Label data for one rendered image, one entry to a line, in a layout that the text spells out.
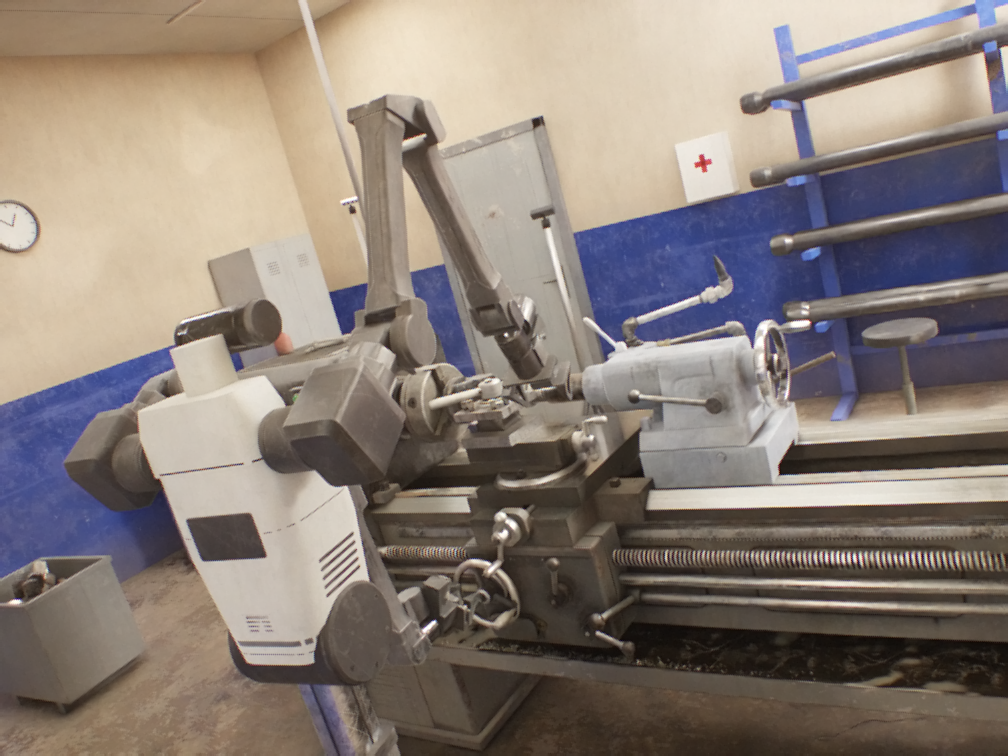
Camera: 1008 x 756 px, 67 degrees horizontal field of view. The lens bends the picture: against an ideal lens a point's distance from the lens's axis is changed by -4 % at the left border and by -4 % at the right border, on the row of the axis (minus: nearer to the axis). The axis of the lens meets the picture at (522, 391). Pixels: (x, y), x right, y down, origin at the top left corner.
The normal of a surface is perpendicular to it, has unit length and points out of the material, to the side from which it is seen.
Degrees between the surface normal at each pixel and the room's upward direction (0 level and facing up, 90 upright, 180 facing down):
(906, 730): 0
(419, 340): 90
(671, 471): 90
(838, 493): 36
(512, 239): 90
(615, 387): 86
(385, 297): 67
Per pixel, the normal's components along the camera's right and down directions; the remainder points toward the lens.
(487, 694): 0.82, -0.10
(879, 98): -0.51, 0.33
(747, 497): -0.51, -0.57
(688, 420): -0.57, -0.08
